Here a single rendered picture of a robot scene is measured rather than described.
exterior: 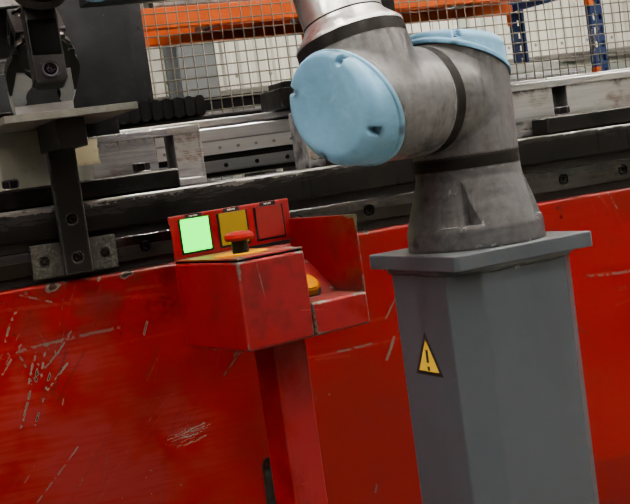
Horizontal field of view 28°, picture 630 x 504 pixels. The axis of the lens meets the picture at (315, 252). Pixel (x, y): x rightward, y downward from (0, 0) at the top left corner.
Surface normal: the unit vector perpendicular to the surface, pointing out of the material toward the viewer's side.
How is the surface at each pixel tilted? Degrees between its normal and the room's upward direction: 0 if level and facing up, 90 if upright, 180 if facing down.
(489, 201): 73
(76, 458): 90
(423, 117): 109
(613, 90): 90
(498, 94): 90
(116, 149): 90
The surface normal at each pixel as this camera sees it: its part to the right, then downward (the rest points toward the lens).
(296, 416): 0.59, -0.02
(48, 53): 0.32, -0.28
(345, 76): -0.66, 0.27
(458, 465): -0.88, 0.15
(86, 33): 0.37, 0.02
